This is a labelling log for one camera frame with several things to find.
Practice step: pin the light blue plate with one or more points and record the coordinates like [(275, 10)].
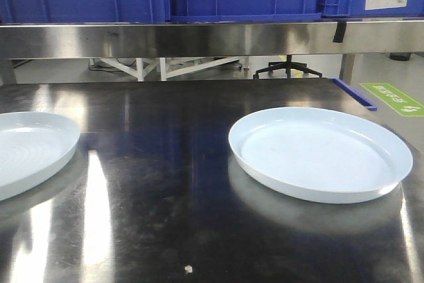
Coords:
[(320, 155), (34, 147)]

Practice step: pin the black office chair base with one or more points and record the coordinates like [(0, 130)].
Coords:
[(288, 65)]

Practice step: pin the small white crumb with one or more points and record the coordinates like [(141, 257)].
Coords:
[(188, 268)]

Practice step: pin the green floor sign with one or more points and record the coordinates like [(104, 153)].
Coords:
[(396, 99)]

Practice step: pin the steel shelf post right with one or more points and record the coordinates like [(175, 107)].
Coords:
[(347, 66)]

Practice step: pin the steel shelf post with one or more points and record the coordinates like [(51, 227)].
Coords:
[(8, 76), (347, 66)]

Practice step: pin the stainless steel shelf rail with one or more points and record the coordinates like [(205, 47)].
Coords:
[(353, 36)]

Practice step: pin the steel shelf post left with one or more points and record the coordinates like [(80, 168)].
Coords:
[(8, 76)]

